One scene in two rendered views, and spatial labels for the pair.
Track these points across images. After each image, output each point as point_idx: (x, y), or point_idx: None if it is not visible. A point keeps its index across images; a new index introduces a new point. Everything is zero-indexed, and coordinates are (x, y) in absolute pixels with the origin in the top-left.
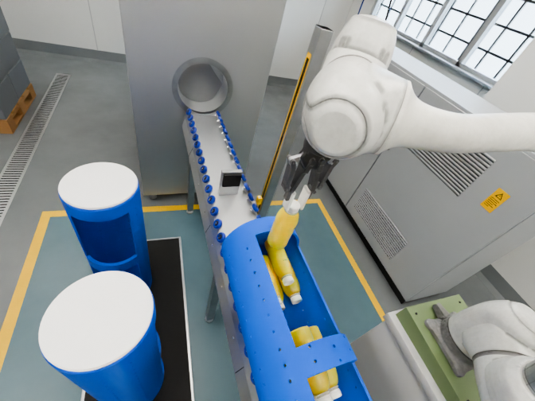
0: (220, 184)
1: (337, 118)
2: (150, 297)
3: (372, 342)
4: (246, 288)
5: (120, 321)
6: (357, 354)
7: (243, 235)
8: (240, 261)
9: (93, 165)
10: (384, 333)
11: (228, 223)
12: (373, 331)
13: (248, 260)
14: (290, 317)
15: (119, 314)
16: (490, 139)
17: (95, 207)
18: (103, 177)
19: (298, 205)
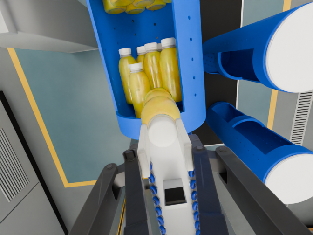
0: (184, 190)
1: None
2: (269, 63)
3: (39, 25)
4: (200, 45)
5: (295, 42)
6: (57, 28)
7: (196, 113)
8: (200, 81)
9: (300, 199)
10: (20, 20)
11: (176, 148)
12: (34, 31)
13: (195, 78)
14: (130, 40)
15: (295, 49)
16: None
17: (303, 155)
18: (294, 187)
19: (153, 131)
